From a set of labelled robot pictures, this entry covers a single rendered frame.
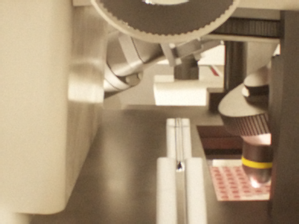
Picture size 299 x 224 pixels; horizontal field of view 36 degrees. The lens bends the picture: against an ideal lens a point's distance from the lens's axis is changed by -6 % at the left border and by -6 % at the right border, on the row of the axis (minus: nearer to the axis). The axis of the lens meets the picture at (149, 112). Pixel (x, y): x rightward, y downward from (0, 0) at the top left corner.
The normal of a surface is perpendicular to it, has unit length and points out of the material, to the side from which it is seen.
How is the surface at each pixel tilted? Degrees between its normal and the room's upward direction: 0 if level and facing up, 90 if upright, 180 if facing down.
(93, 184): 180
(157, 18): 90
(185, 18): 90
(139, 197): 180
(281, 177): 90
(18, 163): 90
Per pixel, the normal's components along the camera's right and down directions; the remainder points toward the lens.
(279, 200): -0.01, 0.23
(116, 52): -0.31, 0.14
